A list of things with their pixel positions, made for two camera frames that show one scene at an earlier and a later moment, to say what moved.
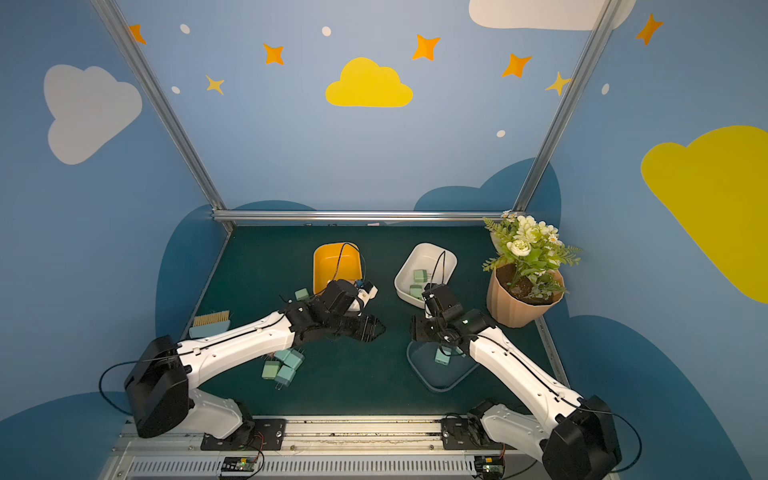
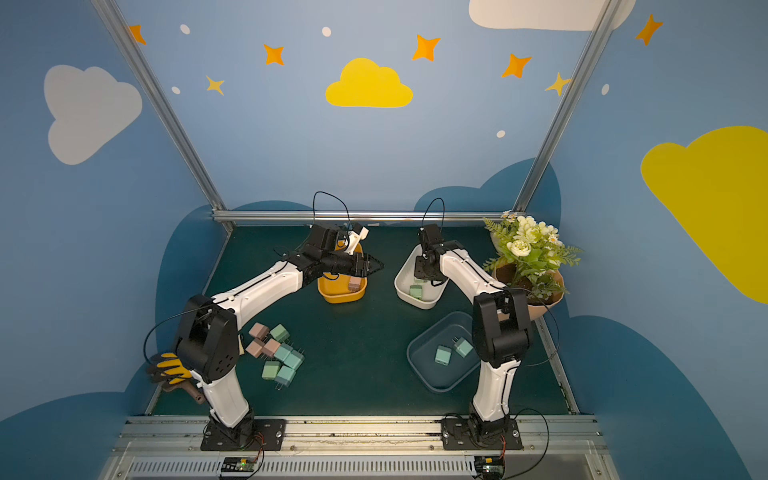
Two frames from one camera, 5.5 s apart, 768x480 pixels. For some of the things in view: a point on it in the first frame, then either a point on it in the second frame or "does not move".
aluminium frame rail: x=226 y=215 does not move
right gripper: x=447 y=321 -> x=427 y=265
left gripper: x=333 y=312 -> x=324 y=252
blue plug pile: x=294 y=359 does not move
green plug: x=416 y=291 does not move
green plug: x=443 y=358 does not move
